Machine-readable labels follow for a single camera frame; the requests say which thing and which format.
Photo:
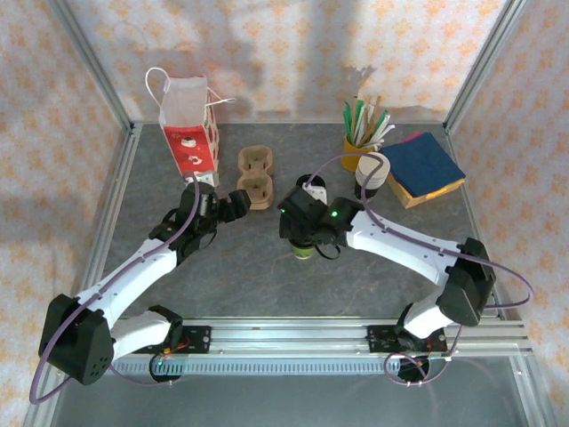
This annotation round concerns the green paper coffee cup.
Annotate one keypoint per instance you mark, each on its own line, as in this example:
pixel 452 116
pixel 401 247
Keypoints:
pixel 303 252

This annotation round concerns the brown pulp cup carrier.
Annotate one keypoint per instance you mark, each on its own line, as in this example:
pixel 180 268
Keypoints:
pixel 255 177
pixel 249 206

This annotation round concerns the red white paper gift bag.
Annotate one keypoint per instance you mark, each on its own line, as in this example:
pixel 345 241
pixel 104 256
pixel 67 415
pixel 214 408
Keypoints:
pixel 191 142

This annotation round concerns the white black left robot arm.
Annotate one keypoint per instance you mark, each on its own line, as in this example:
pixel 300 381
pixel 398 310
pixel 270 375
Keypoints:
pixel 142 278

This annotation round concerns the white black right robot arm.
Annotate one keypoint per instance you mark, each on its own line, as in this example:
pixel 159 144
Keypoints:
pixel 400 255

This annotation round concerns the yellow straw holder cup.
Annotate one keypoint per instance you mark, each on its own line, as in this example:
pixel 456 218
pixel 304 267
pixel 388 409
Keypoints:
pixel 350 163

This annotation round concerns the stack of paper cups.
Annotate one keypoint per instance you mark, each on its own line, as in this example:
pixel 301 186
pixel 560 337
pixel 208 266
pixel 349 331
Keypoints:
pixel 378 166

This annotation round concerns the green paper straw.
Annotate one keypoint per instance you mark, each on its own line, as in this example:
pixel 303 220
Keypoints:
pixel 349 122

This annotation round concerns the green white wrapped straw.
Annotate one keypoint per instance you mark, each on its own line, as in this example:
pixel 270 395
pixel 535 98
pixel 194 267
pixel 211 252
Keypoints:
pixel 359 118
pixel 378 126

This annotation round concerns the wooden stirrer stick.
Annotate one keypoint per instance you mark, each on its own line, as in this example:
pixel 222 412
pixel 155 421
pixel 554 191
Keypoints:
pixel 371 118
pixel 356 107

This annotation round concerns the dark blue napkin stack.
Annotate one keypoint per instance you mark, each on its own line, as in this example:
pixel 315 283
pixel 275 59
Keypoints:
pixel 422 160

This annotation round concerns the yellow napkin stack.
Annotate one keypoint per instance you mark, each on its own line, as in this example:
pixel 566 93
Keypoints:
pixel 446 189

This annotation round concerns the pink napkin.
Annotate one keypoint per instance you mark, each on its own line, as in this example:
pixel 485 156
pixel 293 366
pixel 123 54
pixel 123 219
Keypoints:
pixel 415 135

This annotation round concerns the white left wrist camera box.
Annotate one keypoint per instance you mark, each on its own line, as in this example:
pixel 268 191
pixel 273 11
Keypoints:
pixel 204 178

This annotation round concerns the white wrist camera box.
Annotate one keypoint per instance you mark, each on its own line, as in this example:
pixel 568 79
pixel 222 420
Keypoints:
pixel 316 194
pixel 204 178

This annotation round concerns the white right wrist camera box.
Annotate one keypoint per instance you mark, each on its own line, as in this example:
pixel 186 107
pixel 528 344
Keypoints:
pixel 316 194

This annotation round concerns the aluminium table side rail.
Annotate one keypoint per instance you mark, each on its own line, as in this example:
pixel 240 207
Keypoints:
pixel 123 164
pixel 454 147

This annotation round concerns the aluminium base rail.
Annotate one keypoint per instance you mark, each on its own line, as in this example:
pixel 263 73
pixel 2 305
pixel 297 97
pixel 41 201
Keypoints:
pixel 289 335

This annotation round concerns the aluminium frame post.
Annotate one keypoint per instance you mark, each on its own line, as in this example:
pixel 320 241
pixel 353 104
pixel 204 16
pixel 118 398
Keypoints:
pixel 97 71
pixel 482 66

